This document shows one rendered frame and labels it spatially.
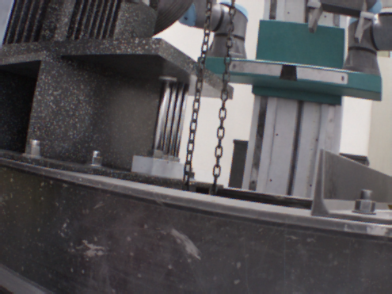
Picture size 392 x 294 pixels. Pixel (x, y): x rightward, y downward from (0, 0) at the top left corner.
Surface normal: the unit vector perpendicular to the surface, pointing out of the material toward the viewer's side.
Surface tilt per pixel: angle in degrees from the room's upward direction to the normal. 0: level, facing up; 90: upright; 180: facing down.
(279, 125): 90
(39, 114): 90
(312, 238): 90
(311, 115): 90
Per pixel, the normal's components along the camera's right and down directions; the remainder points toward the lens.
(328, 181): 0.85, -0.03
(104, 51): -0.32, -0.08
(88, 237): -0.53, -0.11
